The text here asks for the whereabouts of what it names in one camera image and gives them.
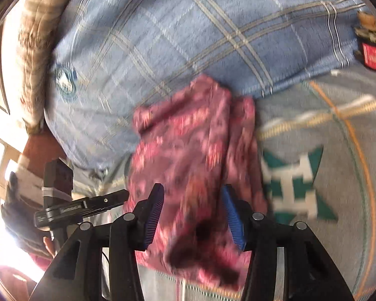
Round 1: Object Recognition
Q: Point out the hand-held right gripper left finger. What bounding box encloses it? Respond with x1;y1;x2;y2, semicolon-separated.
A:
30;183;165;301

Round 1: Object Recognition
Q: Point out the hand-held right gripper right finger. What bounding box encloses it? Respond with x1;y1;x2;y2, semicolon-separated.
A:
221;184;354;301

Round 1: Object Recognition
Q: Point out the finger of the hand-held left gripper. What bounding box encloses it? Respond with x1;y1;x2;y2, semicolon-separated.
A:
83;190;130;209
81;203;124;218

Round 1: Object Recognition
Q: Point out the pink floral garment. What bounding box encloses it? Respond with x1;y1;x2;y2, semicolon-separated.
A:
125;73;269;292

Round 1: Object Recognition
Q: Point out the person's left hand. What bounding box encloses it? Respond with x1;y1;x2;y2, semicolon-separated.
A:
43;236;56;258

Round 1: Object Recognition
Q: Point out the white quilted cloth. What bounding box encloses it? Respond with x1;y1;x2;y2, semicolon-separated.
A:
6;160;48;202

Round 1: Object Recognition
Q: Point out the brown headboard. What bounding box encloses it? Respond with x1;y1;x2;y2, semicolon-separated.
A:
19;128;70;170

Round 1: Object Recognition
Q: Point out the dark cloth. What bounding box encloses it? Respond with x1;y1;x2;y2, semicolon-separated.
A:
1;176;51;252

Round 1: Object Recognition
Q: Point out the grey star-patterned bed sheet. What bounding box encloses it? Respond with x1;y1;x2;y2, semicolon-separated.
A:
72;66;376;301

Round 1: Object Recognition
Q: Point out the beige quilted blanket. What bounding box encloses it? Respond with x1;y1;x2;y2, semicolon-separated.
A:
2;0;89;130

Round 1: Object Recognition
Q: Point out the blue plaid quilt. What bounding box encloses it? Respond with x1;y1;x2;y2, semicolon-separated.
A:
44;0;376;170

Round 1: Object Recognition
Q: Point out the small brown object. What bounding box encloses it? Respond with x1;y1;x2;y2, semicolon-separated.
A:
356;11;376;35

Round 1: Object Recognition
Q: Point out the wooden window frame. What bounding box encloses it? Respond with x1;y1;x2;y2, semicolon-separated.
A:
0;130;23;189

